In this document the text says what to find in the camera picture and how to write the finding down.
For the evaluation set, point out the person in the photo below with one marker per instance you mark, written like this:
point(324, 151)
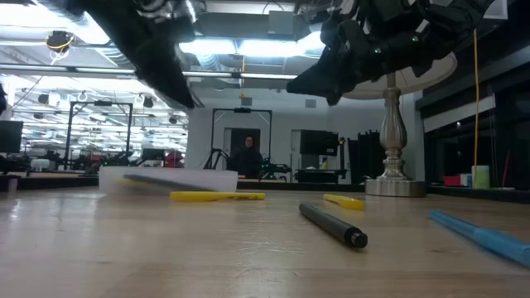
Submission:
point(246, 161)

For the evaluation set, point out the red box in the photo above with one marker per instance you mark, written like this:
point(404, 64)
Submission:
point(451, 181)

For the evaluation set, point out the black background robot arm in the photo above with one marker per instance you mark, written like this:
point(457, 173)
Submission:
point(273, 169)
point(215, 159)

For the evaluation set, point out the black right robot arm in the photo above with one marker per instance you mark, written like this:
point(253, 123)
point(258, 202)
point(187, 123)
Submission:
point(447, 20)

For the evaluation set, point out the black gantry frame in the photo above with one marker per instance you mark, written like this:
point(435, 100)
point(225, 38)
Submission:
point(99, 103)
point(242, 110)

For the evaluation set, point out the white shade silver table lamp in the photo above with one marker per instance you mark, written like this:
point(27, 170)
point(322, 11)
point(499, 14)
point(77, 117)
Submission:
point(393, 136)

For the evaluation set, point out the black wall screen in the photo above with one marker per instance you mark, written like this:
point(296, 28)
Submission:
point(319, 142)

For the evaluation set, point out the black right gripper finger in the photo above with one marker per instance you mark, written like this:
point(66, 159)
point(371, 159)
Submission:
point(327, 80)

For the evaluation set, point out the blue pen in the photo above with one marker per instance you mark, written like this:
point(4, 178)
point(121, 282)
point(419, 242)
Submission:
point(488, 240)

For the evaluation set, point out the black monitor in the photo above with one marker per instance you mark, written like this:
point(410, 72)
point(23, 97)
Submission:
point(10, 136)

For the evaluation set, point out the green white container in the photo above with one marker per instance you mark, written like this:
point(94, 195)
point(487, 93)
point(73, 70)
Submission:
point(481, 178)

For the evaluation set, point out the white blue container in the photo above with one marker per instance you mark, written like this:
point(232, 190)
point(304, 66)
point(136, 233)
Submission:
point(466, 181)

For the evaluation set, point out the clear supply box pink lid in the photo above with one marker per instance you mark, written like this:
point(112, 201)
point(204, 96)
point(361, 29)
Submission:
point(223, 180)

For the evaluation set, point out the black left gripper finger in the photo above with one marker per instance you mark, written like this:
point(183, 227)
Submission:
point(170, 70)

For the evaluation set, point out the black pen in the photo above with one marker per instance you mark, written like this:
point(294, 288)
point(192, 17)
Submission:
point(331, 225)

